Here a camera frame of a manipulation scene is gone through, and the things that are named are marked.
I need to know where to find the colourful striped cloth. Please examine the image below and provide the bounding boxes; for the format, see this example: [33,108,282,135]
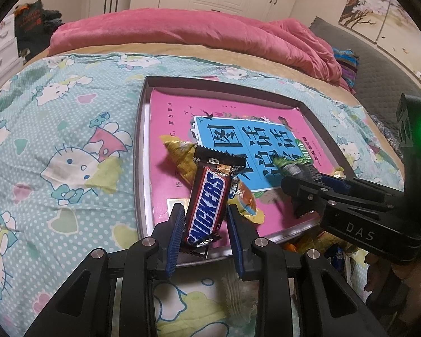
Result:
[331,47,360,94]

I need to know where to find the blue snack packet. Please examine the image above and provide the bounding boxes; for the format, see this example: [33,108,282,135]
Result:
[328,244,348,271]

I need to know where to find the tree wall painting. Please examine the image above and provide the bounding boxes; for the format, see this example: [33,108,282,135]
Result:
[338,0,421,78]

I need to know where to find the dark clothes pile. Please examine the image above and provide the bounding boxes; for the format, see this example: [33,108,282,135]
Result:
[14,0,64,64]

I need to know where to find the brown chocolate bar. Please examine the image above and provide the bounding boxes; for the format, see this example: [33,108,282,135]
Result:
[183,145,247,253]

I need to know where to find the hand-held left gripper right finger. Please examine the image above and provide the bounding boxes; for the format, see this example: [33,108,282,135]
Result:
[226,204,390,337]

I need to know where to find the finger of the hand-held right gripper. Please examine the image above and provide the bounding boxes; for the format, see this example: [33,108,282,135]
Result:
[319,174,405,205]
[281,175,338,219]

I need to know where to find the pink blanket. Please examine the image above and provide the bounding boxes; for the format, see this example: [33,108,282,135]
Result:
[49,7,355,94]

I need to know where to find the white drawer cabinet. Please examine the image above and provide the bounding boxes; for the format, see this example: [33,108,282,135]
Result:
[0,14,23,92]

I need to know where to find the pink book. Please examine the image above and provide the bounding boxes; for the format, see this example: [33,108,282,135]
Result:
[149,88,348,239]

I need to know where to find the cat print bed sheet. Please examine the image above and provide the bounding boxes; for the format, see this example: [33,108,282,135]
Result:
[0,53,408,337]

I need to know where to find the long yellow snack packet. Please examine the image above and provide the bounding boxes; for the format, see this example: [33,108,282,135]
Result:
[160,135,265,225]

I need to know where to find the shallow grey cardboard box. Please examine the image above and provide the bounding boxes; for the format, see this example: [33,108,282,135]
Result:
[133,75,358,258]

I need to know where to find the person's right hand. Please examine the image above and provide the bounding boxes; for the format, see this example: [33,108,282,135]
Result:
[365,253,408,293]

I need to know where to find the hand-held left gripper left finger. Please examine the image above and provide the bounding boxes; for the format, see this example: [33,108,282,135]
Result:
[23,203,186,337]

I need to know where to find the grey headboard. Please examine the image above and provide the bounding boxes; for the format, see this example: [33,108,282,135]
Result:
[309,16,421,141]

